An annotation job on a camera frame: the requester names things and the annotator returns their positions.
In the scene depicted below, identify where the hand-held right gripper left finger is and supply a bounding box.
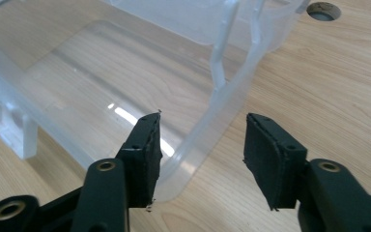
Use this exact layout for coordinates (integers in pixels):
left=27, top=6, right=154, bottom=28
left=115, top=111, right=164, bottom=209

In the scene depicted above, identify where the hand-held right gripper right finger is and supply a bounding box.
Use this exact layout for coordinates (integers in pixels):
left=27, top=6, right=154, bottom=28
left=242, top=112, right=309, bottom=212

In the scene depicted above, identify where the clear plastic storage box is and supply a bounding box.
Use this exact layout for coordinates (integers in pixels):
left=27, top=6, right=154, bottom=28
left=0, top=0, right=311, bottom=203

